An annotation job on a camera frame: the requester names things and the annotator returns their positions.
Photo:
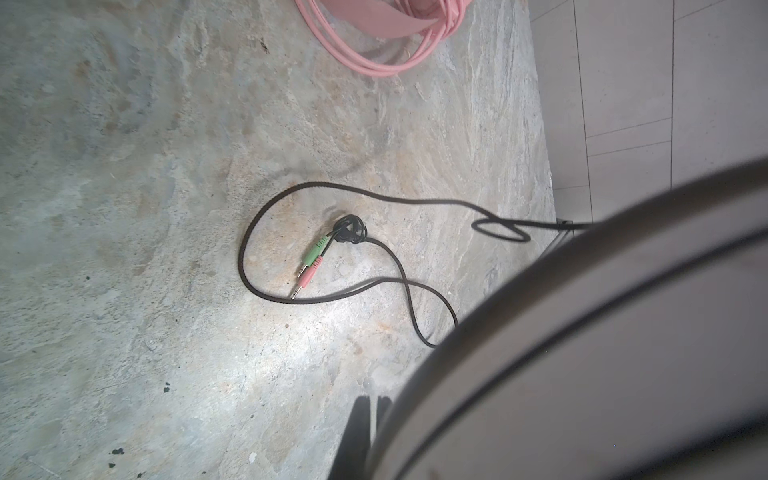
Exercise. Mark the white black headphones with cable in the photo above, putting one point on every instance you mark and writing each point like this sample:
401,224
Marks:
638,350

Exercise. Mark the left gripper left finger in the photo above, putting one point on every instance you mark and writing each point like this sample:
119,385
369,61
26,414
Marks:
349,462

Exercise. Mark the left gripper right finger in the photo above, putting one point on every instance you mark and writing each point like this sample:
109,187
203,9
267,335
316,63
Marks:
383,405

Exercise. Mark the pink headphones with cable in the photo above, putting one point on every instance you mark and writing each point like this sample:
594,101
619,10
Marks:
434,21

